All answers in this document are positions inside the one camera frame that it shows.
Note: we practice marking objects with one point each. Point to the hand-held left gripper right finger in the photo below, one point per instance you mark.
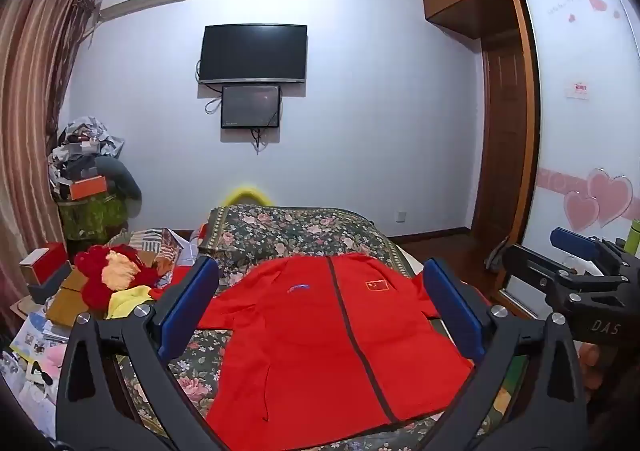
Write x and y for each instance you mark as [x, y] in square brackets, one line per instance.
[452, 306]

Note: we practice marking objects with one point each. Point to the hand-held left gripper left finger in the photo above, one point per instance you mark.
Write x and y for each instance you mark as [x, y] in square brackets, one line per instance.
[192, 301]

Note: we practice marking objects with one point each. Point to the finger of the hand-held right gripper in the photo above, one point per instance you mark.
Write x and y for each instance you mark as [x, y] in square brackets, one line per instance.
[530, 263]
[575, 241]

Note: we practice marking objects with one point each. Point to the red zip jacket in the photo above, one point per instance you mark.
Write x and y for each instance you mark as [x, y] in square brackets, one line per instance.
[310, 356]

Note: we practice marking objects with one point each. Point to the person's right hand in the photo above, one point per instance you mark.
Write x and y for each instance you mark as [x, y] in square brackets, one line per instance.
[592, 368]

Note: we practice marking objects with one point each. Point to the dark object by door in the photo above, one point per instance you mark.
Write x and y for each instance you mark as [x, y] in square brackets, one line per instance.
[495, 256]

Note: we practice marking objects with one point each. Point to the green bottle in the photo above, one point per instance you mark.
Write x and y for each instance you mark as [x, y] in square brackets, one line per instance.
[635, 236]

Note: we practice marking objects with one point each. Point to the patchwork printed bag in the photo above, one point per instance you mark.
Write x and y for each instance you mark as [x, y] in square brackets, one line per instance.
[157, 248]

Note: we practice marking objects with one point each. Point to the yellow cloth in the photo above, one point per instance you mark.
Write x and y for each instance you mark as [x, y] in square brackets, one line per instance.
[127, 303]

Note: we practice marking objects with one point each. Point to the red plush toy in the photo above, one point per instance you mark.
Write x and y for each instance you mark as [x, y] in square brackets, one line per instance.
[97, 271]

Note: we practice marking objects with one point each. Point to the brown cardboard box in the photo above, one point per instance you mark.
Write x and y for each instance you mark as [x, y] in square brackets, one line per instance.
[70, 301]

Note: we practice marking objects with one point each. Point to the green floral bedspread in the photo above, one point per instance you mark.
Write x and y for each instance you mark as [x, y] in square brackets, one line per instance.
[300, 231]

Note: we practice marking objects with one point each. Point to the green patterned cloth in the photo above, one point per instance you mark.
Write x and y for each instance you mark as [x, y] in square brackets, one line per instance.
[90, 221]

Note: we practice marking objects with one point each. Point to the grey plush cushion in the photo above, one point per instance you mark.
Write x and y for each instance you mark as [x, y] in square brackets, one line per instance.
[122, 178]

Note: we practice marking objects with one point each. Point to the orange box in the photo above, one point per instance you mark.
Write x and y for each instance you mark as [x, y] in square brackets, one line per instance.
[89, 188]

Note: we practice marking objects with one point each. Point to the red box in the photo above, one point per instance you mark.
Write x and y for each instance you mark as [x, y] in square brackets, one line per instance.
[42, 263]

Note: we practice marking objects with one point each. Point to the pile of magazines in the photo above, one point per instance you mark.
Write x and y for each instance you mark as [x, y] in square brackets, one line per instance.
[35, 331]

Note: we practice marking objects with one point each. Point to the pile of silver clutter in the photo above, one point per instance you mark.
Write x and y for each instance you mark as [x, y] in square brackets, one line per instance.
[82, 141]

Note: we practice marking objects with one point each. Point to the striped brown curtain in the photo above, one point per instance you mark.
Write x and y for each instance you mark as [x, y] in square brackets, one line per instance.
[30, 106]

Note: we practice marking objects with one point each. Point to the white wall socket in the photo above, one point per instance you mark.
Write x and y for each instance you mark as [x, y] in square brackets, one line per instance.
[401, 216]

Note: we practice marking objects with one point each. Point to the small black wall monitor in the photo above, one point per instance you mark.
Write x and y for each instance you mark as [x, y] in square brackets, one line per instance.
[251, 106]

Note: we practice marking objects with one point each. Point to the black wall television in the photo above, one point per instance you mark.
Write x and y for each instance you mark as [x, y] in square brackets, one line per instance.
[253, 53]

